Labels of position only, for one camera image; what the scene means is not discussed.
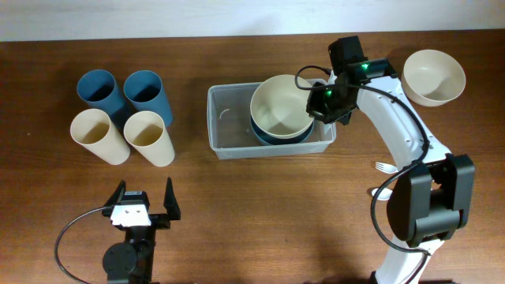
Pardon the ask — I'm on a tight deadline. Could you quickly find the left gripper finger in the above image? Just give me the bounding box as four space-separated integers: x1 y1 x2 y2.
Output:
104 180 126 207
163 177 181 216

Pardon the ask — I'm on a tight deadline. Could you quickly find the cream bowl front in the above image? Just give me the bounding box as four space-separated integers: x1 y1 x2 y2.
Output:
249 74 314 139

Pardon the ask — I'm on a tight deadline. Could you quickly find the cream bowl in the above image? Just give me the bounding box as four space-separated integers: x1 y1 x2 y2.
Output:
401 50 466 107
249 74 314 139

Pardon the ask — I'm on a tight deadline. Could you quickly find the blue bowl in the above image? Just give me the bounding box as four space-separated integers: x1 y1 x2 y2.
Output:
250 118 315 145

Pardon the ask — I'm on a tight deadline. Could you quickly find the cream bowl back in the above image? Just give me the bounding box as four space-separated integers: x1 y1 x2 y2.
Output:
401 50 466 107

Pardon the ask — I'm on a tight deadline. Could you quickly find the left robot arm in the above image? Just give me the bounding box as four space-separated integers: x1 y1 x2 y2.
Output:
102 178 181 283

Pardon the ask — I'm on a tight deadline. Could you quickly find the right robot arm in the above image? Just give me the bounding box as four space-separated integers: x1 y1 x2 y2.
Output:
306 35 475 283

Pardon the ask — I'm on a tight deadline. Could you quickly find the clear plastic container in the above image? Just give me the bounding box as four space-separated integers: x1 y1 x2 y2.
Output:
207 82 337 159

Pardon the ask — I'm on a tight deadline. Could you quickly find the cream cup front right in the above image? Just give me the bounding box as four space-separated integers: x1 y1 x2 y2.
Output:
123 110 175 167

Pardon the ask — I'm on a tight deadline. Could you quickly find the cream cup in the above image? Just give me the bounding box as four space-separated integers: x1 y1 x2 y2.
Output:
69 109 130 165
123 110 175 167

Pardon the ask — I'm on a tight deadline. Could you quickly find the cream cup front left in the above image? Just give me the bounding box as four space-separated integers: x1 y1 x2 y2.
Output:
69 109 130 165

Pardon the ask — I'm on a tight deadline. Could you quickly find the white plastic fork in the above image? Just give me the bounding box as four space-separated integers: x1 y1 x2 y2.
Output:
375 162 398 174

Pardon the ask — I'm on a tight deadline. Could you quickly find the white plastic spoon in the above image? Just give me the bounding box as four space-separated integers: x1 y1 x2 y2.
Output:
371 188 392 201

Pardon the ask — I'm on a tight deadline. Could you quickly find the blue cup back left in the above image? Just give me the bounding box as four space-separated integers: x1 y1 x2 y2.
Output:
77 69 133 130

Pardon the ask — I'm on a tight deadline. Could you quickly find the blue cup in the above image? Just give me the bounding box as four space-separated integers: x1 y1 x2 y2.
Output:
123 70 174 127
77 69 133 130

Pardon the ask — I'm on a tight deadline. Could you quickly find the blue cup back right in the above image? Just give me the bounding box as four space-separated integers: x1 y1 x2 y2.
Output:
123 70 174 127

